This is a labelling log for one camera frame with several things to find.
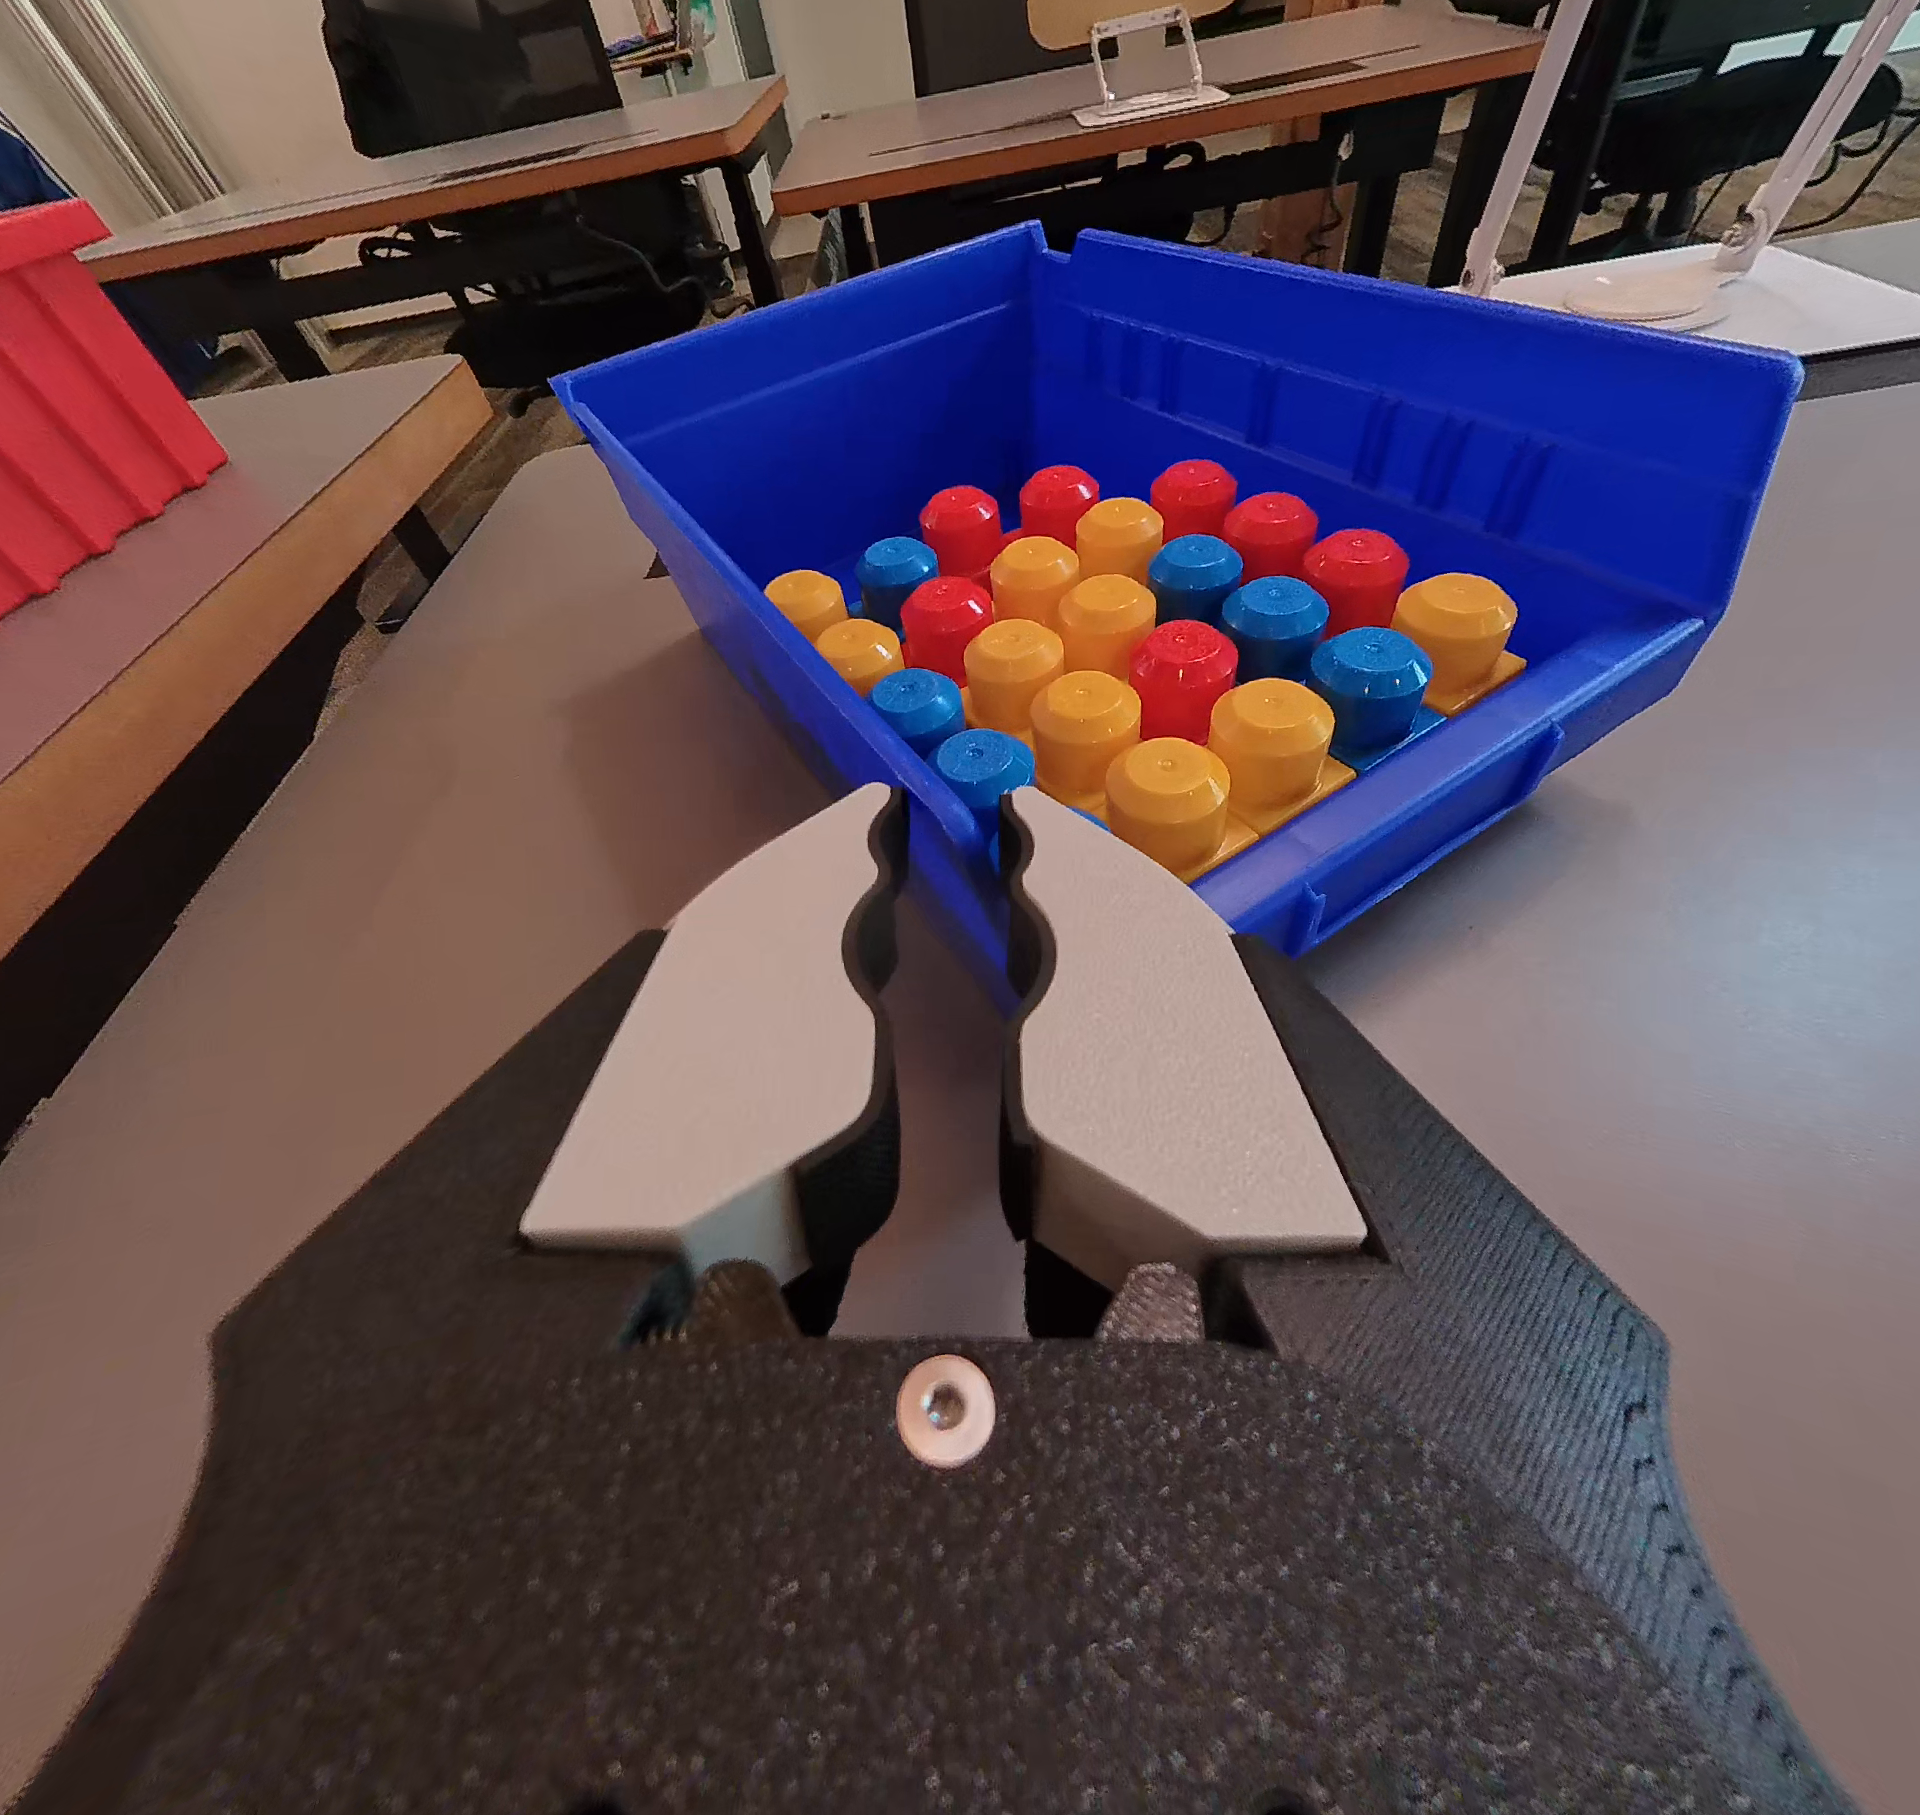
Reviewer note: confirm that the pile of building bricks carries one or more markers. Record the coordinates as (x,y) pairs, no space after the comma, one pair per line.
(1127,676)

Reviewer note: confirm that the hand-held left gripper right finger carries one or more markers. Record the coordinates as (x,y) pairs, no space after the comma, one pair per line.
(1169,1079)

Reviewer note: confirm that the white desk stand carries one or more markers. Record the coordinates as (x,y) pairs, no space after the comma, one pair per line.
(1800,293)

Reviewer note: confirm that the desk clutter with bottles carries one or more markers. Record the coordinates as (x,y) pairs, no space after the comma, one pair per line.
(660,14)

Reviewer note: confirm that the clear acrylic holder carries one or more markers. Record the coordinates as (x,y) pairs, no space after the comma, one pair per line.
(1150,98)

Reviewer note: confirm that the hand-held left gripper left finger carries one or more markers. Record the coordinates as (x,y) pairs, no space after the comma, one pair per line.
(734,1079)

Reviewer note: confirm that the blue plastic bin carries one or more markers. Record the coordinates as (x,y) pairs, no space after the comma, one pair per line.
(839,421)

